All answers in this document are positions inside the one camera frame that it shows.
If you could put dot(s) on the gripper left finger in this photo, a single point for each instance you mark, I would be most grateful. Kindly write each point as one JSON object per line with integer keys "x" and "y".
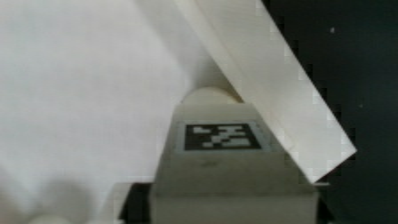
{"x": 131, "y": 211}

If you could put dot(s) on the white leg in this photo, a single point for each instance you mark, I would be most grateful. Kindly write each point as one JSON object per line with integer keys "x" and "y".
{"x": 228, "y": 180}

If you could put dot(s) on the white square tabletop tray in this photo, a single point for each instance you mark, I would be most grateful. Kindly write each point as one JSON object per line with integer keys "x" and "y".
{"x": 104, "y": 60}

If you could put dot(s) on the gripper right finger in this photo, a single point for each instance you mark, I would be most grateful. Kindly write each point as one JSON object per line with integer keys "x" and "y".
{"x": 324, "y": 214}

